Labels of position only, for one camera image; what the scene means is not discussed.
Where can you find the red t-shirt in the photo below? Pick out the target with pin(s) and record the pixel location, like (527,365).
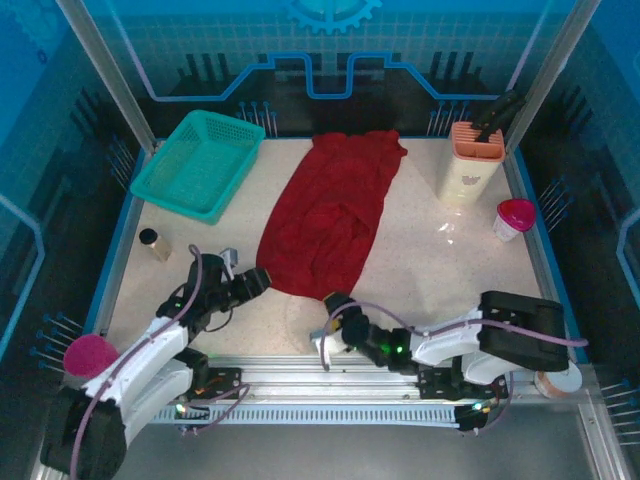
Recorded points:
(330,200)

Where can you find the aluminium mounting rail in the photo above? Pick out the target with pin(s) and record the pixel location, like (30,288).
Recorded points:
(300,375)

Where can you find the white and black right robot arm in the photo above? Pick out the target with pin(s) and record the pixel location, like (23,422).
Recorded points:
(440,340)

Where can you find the magenta foam cup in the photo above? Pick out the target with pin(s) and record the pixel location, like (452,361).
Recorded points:
(87,355)

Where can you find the small black controller board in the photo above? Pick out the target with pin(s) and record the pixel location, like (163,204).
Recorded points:
(472,417)
(192,414)

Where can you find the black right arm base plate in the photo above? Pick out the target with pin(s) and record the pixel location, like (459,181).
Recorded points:
(432,382)

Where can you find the cream knife block orange top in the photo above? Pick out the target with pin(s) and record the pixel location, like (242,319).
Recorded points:
(465,175)

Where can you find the teal plastic basket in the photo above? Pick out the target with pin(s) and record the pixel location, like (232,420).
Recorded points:
(200,165)

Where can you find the small jar black lid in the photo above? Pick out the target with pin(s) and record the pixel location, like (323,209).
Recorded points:
(157,247)

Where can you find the aluminium frame post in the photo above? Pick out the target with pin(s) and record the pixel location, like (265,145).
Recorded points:
(555,70)
(100,65)

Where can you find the clear cup pink lid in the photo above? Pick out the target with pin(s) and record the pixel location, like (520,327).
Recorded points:
(512,215)

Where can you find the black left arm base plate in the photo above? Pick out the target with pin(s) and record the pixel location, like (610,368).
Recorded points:
(227,382)

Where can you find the copper tape roll white top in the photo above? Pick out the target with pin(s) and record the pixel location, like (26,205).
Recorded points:
(560,384)

